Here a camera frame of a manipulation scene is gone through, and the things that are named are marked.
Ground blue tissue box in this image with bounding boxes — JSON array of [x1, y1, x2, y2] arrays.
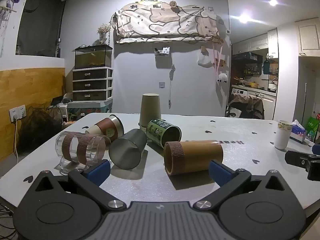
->
[[290, 120, 308, 143]]

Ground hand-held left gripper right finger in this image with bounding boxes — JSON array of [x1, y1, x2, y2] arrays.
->
[[193, 160, 293, 210]]

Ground paper cup with brown sleeve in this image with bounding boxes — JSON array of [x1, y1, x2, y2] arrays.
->
[[85, 114, 125, 143]]

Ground white power cable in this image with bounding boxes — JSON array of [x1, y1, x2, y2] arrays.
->
[[14, 121, 19, 163]]

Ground chair with draped cloth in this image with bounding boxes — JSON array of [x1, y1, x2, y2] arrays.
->
[[226, 95, 265, 120]]

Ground grey steel cup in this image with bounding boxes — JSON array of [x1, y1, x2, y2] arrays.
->
[[108, 128, 148, 170]]

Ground clear glass with brown band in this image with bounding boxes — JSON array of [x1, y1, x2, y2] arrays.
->
[[77, 135, 107, 168], [55, 131, 87, 176]]

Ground glass fish tank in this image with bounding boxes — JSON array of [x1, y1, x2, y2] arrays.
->
[[74, 44, 113, 70]]

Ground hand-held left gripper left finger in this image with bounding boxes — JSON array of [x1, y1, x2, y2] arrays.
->
[[32, 159, 127, 212]]

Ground hanging grey cable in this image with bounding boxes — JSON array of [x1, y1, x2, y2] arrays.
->
[[167, 64, 175, 110]]

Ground vase of dried flowers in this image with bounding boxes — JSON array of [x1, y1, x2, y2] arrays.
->
[[97, 24, 111, 45]]

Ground white drawer unit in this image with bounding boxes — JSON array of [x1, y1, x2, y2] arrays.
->
[[72, 67, 114, 102]]

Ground dark window curtain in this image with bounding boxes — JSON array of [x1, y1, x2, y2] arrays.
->
[[15, 0, 71, 58]]

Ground white printed paper cup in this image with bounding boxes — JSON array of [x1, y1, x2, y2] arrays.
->
[[274, 120, 293, 150]]

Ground white kitchen wall cabinet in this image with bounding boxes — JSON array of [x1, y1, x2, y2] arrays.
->
[[295, 17, 320, 57]]

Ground white washing machine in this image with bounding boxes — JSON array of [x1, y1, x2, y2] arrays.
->
[[231, 87, 251, 103]]

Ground printed cloth cover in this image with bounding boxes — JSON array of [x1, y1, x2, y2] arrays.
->
[[111, 3, 221, 44]]

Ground dark net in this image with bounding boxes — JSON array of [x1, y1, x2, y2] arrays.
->
[[19, 106, 64, 154]]

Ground brown cup with corrugated sleeve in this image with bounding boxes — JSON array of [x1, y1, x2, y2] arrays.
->
[[163, 140, 224, 176]]

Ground green bag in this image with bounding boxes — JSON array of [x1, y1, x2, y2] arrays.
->
[[306, 116, 320, 141]]

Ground white plastic bag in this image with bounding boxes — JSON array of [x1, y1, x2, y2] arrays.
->
[[197, 52, 213, 68]]

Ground white wall socket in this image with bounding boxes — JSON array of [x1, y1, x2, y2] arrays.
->
[[9, 104, 26, 123]]

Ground hanging wall ornament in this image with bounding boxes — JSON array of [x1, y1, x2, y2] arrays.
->
[[0, 0, 21, 58]]

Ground plain tan paper cup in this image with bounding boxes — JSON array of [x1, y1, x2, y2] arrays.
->
[[138, 93, 162, 131]]

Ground green printed cup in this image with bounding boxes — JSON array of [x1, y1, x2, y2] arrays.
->
[[146, 118, 182, 148]]

